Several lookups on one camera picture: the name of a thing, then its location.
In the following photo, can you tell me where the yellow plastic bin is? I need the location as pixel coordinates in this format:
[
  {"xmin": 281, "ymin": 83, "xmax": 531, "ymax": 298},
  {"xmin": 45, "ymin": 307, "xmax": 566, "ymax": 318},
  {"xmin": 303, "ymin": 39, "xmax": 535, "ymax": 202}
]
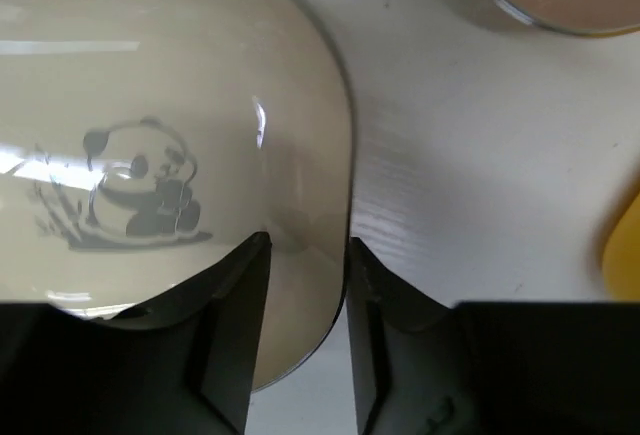
[{"xmin": 600, "ymin": 194, "xmax": 639, "ymax": 302}]

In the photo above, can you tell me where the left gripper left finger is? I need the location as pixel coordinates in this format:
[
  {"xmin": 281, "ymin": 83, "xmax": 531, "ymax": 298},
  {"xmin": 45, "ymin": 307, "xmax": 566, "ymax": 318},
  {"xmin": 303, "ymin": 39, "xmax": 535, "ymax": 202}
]
[{"xmin": 1, "ymin": 232, "xmax": 272, "ymax": 434}]

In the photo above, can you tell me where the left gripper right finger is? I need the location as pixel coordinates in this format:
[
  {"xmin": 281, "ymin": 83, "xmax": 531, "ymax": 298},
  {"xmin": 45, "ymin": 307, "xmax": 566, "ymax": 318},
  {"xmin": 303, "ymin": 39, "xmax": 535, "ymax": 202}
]
[{"xmin": 346, "ymin": 238, "xmax": 639, "ymax": 434}]

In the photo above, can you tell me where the cream plate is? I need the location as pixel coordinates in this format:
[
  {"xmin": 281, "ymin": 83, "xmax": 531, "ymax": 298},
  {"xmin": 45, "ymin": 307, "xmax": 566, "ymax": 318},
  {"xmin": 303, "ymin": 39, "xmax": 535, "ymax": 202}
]
[{"xmin": 1, "ymin": 0, "xmax": 354, "ymax": 390}]

